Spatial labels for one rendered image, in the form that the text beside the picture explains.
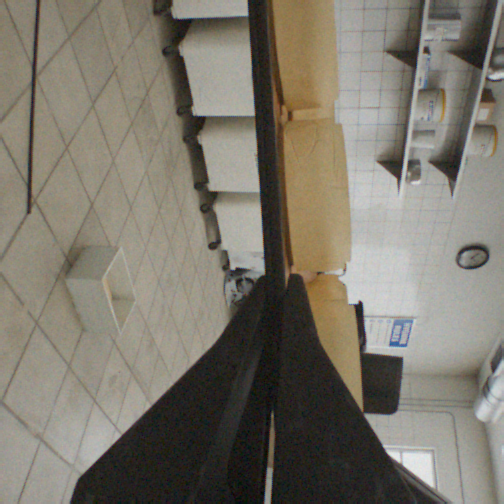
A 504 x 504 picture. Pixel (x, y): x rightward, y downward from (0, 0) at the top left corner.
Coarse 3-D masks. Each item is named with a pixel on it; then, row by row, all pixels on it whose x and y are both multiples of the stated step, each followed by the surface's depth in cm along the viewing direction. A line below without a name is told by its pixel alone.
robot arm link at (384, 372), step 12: (360, 360) 59; (372, 360) 59; (384, 360) 59; (396, 360) 58; (372, 372) 58; (384, 372) 58; (396, 372) 57; (372, 384) 58; (384, 384) 57; (396, 384) 57; (372, 396) 58; (384, 396) 58; (396, 396) 57; (372, 408) 58; (384, 408) 58; (396, 408) 58
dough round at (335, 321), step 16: (320, 304) 16; (336, 304) 16; (320, 320) 15; (336, 320) 15; (352, 320) 15; (320, 336) 15; (336, 336) 14; (352, 336) 15; (336, 352) 14; (352, 352) 14; (336, 368) 14; (352, 368) 14; (352, 384) 14
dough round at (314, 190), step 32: (288, 128) 15; (320, 128) 15; (288, 160) 14; (320, 160) 14; (288, 192) 14; (320, 192) 14; (288, 224) 15; (320, 224) 14; (288, 256) 16; (320, 256) 15
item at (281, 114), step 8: (272, 72) 15; (272, 80) 15; (280, 112) 17; (280, 120) 17; (288, 120) 21; (280, 128) 16; (288, 264) 16; (288, 272) 16; (296, 272) 20; (304, 272) 26; (304, 280) 25
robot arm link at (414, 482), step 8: (400, 464) 59; (400, 472) 57; (408, 472) 58; (408, 480) 56; (416, 480) 57; (416, 488) 56; (424, 488) 56; (432, 488) 57; (416, 496) 56; (424, 496) 55; (432, 496) 56; (440, 496) 56
